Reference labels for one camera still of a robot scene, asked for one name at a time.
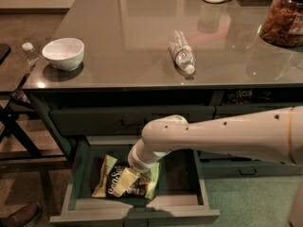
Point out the top left drawer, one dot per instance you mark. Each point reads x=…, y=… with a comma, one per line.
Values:
x=121, y=120

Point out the clear jar of snacks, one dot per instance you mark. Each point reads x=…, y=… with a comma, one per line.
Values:
x=283, y=25

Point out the bottom right drawer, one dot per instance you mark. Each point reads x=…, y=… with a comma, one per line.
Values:
x=244, y=169

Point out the dark snack bag in drawer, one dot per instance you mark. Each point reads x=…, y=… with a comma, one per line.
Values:
x=247, y=96

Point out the brown SeaSalt chip bag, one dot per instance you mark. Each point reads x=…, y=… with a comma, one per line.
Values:
x=110, y=172

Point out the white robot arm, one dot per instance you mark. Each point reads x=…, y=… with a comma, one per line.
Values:
x=273, y=136

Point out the small bottle with white cap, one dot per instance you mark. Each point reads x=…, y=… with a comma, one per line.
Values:
x=32, y=55

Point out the top right drawer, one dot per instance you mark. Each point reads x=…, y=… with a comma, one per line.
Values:
x=234, y=110

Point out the grey counter cabinet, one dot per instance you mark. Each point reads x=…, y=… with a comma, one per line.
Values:
x=127, y=63

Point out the brown leather shoe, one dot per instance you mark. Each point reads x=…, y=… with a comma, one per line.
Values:
x=23, y=217

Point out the clear plastic water bottle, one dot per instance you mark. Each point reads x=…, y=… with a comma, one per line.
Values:
x=181, y=52

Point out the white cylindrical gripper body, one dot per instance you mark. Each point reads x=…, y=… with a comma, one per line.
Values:
x=137, y=164

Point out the white ceramic bowl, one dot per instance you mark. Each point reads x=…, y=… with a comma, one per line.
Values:
x=65, y=54

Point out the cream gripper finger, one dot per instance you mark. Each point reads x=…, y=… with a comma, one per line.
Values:
x=126, y=179
x=143, y=181

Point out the black side table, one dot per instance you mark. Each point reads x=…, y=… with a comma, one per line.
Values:
x=8, y=117

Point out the middle right drawer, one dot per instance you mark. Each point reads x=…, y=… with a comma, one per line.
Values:
x=213, y=156

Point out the open middle left drawer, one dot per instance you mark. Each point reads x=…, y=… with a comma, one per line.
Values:
x=180, y=197

